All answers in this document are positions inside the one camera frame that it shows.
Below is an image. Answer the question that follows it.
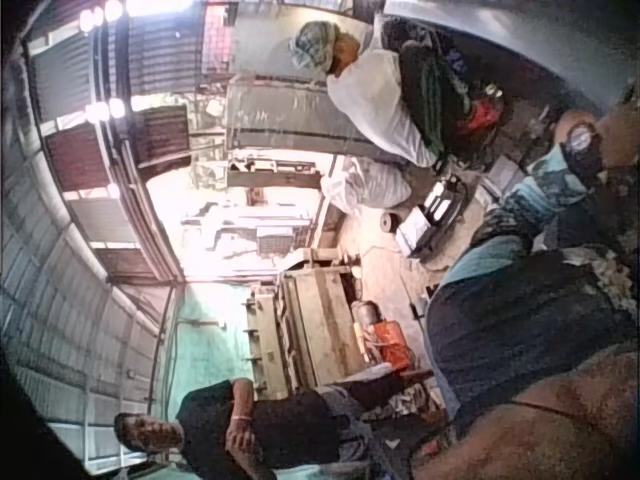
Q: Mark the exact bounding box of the person's left hand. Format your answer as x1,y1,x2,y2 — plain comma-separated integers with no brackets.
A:
595,82,640,172

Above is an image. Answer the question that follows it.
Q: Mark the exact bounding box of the heap of dark bags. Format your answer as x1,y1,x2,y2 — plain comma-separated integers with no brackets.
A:
382,13,509,164

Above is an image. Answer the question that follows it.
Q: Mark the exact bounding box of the grey metal cabinet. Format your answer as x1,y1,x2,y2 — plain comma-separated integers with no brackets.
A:
224,74,354,151

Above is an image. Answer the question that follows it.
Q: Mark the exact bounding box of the orange electric motor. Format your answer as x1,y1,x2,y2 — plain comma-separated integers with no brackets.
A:
349,299,419,374

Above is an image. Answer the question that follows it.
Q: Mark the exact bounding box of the white sack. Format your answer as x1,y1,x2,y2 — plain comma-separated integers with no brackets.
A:
319,154,414,214

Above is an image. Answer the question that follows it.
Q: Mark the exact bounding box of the dark wristwatch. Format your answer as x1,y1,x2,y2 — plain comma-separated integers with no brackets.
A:
556,121,609,182

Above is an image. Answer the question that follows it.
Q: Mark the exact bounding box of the black and white box device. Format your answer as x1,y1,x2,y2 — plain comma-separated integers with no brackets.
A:
397,172,469,254

